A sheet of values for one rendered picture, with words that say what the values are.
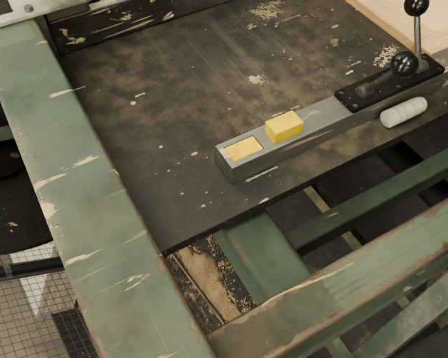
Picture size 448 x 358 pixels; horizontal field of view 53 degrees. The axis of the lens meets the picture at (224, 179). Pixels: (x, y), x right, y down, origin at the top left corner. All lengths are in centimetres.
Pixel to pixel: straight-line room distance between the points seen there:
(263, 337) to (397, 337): 114
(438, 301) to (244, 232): 96
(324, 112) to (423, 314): 96
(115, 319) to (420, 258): 36
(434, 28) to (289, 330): 70
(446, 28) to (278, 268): 61
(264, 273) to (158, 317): 21
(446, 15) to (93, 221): 81
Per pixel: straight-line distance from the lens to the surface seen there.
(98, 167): 58
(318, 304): 54
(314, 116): 72
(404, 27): 99
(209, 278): 346
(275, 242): 66
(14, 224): 124
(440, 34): 100
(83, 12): 91
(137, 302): 48
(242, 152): 66
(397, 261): 58
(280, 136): 67
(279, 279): 63
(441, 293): 152
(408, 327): 160
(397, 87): 79
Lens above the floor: 215
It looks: 42 degrees down
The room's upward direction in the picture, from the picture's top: 92 degrees counter-clockwise
